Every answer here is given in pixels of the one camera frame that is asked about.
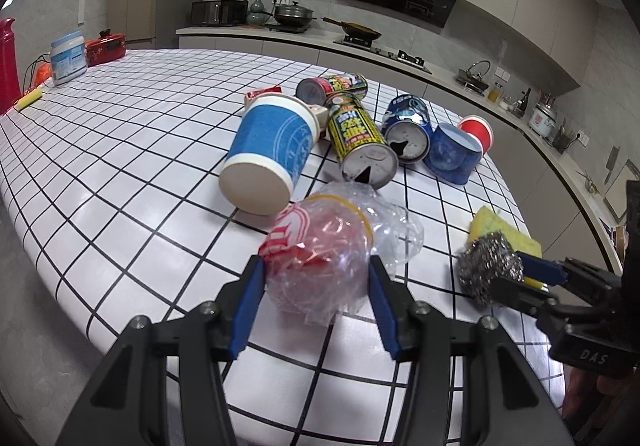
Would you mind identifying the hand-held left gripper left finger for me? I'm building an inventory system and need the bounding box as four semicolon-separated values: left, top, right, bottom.
55;256;268;446

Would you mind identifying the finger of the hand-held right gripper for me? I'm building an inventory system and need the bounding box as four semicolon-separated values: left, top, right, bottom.
515;251;626;297
490;276;563;324

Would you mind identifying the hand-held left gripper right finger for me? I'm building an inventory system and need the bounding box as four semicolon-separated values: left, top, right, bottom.
369;256;576;446

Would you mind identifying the steel wool scrubber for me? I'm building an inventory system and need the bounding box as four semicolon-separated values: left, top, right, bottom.
457;235;526;307

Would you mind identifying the blue plastic tub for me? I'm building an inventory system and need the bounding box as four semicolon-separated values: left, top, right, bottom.
424;123;485;185

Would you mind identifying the red paper cup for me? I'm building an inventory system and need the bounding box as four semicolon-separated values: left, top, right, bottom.
457;115;496;157

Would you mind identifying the person's right hand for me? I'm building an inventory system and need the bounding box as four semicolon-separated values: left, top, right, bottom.
565;366;640;446

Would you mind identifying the beige cutting board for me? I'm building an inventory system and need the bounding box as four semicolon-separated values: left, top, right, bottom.
605;161;640;221

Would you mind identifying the steel cleaver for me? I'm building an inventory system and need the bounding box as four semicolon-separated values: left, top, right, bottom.
602;146;621;187

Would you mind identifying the dark utensil holder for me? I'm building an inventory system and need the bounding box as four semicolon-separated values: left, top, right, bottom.
554;118;576;154

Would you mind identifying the white rice cooker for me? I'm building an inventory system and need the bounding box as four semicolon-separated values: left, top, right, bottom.
530;96;560;139

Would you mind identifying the white checked tablecloth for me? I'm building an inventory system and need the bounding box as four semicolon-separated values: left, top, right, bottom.
0;48;566;446

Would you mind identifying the blue white paper cup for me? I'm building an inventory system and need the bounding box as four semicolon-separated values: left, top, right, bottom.
218;94;321;215

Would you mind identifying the blue drink can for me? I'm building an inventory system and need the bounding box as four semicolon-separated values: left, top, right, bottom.
382;94;433;163

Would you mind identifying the yellow black drink can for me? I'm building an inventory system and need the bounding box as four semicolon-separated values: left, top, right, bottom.
325;93;399;189
296;72;369;106

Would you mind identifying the black gas stove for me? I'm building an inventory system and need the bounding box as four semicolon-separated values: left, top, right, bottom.
334;36;433;74

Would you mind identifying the black wok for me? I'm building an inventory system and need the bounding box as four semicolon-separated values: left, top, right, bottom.
321;16;383;40

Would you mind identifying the red cooking pot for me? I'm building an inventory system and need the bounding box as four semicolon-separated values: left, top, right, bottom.
85;29;127;67

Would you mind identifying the grey pot with lid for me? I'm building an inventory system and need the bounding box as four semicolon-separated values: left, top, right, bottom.
272;0;317;29

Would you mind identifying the black toaster oven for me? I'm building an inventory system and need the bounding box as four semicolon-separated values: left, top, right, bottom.
190;0;249;26

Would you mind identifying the yellow scrub sponge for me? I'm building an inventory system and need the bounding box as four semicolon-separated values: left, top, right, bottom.
15;88;45;113

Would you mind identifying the white jar blue label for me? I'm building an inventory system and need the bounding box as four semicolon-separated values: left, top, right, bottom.
50;30;88;86

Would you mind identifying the red thermos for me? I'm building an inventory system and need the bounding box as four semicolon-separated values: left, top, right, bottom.
0;17;23;114

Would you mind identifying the black cable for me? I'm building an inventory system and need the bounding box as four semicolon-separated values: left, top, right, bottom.
19;52;52;91

